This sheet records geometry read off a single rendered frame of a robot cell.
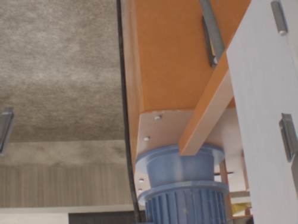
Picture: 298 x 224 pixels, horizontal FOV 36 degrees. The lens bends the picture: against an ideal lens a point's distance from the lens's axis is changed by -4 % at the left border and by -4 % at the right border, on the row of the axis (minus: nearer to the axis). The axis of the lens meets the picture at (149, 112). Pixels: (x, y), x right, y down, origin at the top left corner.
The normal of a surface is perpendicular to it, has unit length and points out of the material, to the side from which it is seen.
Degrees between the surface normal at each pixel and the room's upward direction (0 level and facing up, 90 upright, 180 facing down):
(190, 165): 84
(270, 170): 90
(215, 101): 0
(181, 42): 90
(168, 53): 90
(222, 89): 0
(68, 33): 0
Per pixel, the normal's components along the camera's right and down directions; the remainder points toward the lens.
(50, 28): 0.09, 0.91
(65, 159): 0.13, -0.41
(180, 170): -0.09, -0.29
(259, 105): -0.99, 0.03
